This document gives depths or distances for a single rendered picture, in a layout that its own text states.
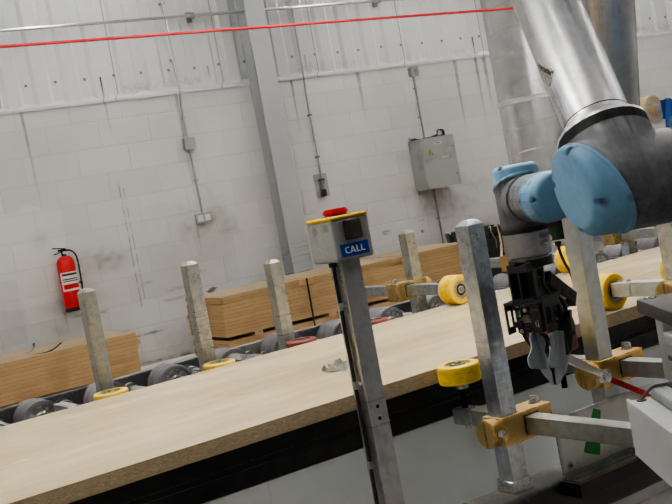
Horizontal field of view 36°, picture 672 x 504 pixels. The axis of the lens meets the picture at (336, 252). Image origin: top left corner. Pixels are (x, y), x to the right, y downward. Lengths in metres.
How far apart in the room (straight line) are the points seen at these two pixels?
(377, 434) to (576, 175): 0.57
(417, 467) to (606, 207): 0.85
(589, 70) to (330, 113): 8.70
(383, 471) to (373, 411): 0.10
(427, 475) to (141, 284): 7.26
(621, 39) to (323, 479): 0.88
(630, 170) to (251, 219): 8.34
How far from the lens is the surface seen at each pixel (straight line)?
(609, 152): 1.26
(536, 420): 1.79
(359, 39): 10.35
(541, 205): 1.54
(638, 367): 1.95
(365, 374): 1.61
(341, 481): 1.87
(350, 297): 1.59
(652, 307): 1.39
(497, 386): 1.78
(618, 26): 1.57
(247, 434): 1.75
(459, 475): 2.02
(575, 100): 1.33
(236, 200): 9.46
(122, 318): 9.05
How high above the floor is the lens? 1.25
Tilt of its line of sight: 3 degrees down
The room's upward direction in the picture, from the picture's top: 11 degrees counter-clockwise
